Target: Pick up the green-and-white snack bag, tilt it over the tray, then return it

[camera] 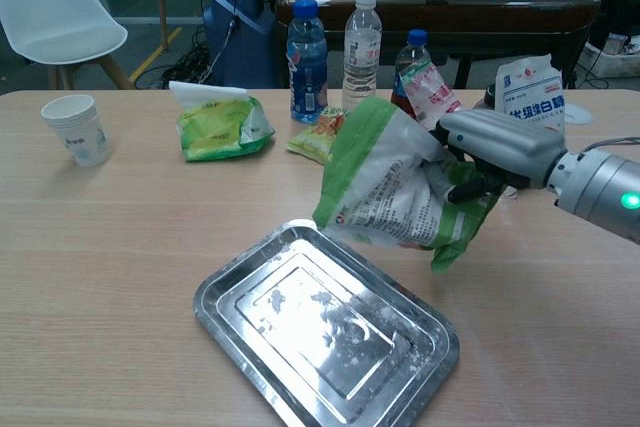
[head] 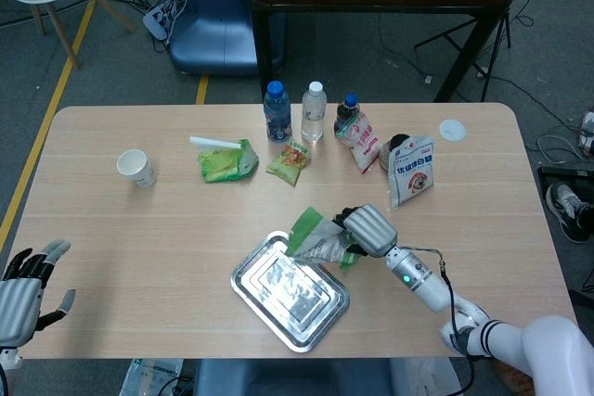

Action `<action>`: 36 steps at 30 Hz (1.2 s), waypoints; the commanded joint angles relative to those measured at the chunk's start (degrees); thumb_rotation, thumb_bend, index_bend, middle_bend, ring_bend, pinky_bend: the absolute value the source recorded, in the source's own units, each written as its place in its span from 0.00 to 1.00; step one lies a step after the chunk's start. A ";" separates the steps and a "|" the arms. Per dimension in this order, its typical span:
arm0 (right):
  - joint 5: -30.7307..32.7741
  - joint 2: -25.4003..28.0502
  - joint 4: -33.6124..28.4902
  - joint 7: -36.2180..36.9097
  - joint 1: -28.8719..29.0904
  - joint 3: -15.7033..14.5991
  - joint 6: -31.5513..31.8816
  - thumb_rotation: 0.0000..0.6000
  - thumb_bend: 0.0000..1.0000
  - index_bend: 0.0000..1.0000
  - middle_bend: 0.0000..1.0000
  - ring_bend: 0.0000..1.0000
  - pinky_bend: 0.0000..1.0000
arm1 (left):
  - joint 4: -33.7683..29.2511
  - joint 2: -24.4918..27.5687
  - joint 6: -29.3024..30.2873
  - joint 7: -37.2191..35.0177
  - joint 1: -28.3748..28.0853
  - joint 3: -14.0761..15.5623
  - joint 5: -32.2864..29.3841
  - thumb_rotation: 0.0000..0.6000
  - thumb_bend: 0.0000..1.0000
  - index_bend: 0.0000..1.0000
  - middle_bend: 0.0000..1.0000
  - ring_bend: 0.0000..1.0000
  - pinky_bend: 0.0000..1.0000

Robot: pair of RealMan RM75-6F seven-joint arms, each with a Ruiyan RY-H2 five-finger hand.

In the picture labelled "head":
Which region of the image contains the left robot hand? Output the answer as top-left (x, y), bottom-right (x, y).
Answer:
top-left (0, 238), bottom-right (76, 350)

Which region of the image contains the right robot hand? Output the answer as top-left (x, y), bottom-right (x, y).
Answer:
top-left (329, 203), bottom-right (400, 260)

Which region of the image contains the green white snack bag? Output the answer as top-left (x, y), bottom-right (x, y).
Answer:
top-left (286, 206), bottom-right (363, 274)

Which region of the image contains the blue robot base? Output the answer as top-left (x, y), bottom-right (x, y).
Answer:
top-left (168, 0), bottom-right (285, 77)

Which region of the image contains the stainless steel tray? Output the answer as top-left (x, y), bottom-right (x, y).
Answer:
top-left (230, 230), bottom-right (351, 353)

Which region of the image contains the green snack packet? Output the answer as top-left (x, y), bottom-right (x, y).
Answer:
top-left (265, 138), bottom-right (311, 188)

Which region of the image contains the blue white powder bag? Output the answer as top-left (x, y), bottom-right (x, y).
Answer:
top-left (386, 134), bottom-right (436, 211)

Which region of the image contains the dark round jar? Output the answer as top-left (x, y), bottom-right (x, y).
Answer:
top-left (379, 133), bottom-right (413, 171)

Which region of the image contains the red white sugar bag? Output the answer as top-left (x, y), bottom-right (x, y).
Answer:
top-left (337, 111), bottom-right (382, 175)

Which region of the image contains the dark drink bottle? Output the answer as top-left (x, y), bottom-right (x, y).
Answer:
top-left (333, 93), bottom-right (362, 139)

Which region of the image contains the clear water bottle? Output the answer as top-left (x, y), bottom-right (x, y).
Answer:
top-left (301, 81), bottom-right (328, 143)

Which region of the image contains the white round table cap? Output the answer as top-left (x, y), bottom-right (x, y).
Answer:
top-left (439, 119), bottom-right (467, 142)

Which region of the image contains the clear plastic bag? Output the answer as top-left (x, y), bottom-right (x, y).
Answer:
top-left (119, 358), bottom-right (186, 396)

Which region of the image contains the blue label bottle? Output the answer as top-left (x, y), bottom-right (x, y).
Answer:
top-left (263, 80), bottom-right (292, 144)

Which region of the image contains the green chip bag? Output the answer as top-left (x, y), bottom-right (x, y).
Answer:
top-left (188, 135), bottom-right (260, 184)

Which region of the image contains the blue seat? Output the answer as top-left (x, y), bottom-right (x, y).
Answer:
top-left (192, 357), bottom-right (465, 396)

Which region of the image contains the white paper cup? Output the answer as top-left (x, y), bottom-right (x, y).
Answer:
top-left (116, 148), bottom-right (157, 189)

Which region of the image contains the black grey sneaker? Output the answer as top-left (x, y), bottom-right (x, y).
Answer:
top-left (544, 183), bottom-right (593, 245)

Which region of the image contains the black tripod stand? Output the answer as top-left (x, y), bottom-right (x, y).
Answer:
top-left (413, 1), bottom-right (512, 63)

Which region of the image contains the white power strip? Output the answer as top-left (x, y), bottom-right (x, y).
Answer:
top-left (142, 0), bottom-right (187, 43)

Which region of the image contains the black floor cable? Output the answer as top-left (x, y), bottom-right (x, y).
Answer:
top-left (484, 73), bottom-right (590, 131)

